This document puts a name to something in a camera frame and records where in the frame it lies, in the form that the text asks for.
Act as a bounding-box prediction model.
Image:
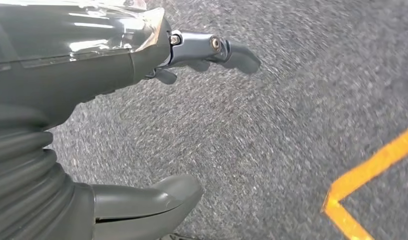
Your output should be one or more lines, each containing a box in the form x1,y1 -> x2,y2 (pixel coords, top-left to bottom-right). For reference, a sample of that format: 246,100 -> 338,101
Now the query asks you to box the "ribbed grey left arm sleeve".
0,104 -> 77,240

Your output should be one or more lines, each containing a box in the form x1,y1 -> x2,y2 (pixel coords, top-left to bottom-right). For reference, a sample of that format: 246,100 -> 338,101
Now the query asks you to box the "yellow floor tape square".
321,124 -> 408,240

